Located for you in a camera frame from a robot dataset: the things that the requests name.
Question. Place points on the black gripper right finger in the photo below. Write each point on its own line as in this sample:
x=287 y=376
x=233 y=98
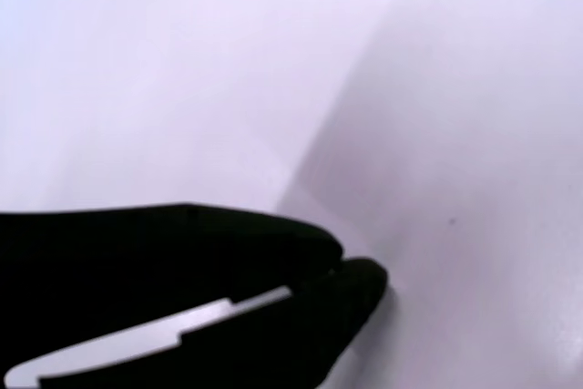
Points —
x=282 y=343

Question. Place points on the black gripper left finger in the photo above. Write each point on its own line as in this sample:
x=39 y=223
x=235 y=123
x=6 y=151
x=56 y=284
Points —
x=159 y=261

